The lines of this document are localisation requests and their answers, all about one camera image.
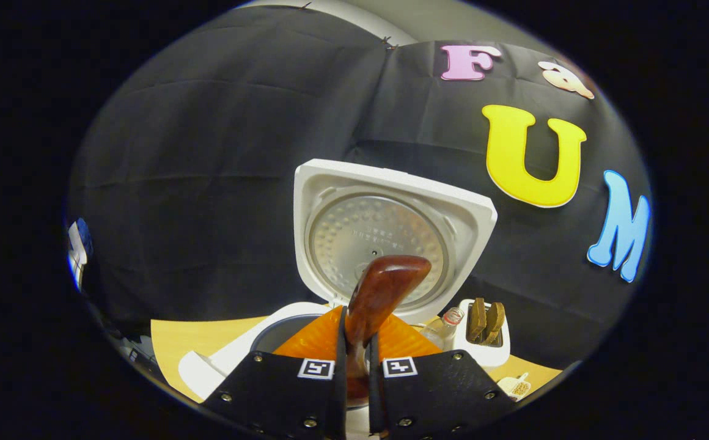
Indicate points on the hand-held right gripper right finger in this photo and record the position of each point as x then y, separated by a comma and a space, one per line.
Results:
440, 397

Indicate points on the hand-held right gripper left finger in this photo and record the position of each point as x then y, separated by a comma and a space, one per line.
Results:
281, 397

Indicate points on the brown wooden spoon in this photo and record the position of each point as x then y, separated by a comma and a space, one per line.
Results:
385, 287

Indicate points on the white rice cooker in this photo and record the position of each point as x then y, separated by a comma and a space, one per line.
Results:
379, 232

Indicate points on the white toaster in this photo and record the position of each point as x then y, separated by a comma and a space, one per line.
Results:
486, 355

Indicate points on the clear plastic bottle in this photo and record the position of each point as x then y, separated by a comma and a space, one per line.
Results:
443, 330

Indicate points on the white divided grain dish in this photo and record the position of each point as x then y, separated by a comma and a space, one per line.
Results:
515, 387

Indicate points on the brown bread slice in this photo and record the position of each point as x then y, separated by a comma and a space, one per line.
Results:
494, 322
477, 321

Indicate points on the black backdrop cloth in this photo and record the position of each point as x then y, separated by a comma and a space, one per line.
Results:
208, 183

